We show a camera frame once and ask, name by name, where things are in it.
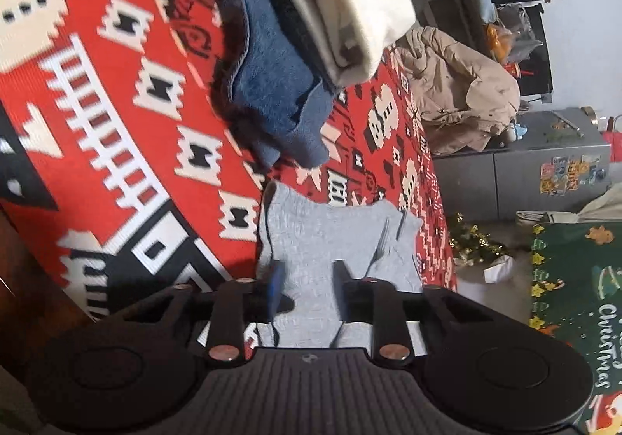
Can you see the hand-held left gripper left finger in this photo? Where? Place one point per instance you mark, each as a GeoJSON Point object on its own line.
{"type": "Point", "coordinates": [274, 284]}

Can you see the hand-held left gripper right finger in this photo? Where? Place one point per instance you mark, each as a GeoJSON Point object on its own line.
{"type": "Point", "coordinates": [341, 289]}

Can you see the grey knit shirt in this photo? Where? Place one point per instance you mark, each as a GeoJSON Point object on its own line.
{"type": "Point", "coordinates": [316, 236]}

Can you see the small Christmas tree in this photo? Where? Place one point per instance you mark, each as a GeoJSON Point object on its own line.
{"type": "Point", "coordinates": [469, 240]}

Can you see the white hanging bag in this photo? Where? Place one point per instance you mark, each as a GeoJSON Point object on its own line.
{"type": "Point", "coordinates": [498, 270]}

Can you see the grey refrigerator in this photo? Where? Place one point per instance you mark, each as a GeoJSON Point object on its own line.
{"type": "Point", "coordinates": [486, 172]}

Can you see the folded blue jeans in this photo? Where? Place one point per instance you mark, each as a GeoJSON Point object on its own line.
{"type": "Point", "coordinates": [272, 75]}

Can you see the beige jacket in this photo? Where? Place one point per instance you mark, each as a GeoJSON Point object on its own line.
{"type": "Point", "coordinates": [457, 90]}

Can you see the green Christmas banner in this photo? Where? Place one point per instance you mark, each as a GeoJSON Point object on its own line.
{"type": "Point", "coordinates": [573, 308]}

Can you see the beige curtain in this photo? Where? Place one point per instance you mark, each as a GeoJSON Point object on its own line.
{"type": "Point", "coordinates": [583, 209]}

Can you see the red patterned blanket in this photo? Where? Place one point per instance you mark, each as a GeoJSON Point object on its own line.
{"type": "Point", "coordinates": [97, 75]}

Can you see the bag of oranges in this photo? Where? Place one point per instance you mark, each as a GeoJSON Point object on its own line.
{"type": "Point", "coordinates": [500, 39]}

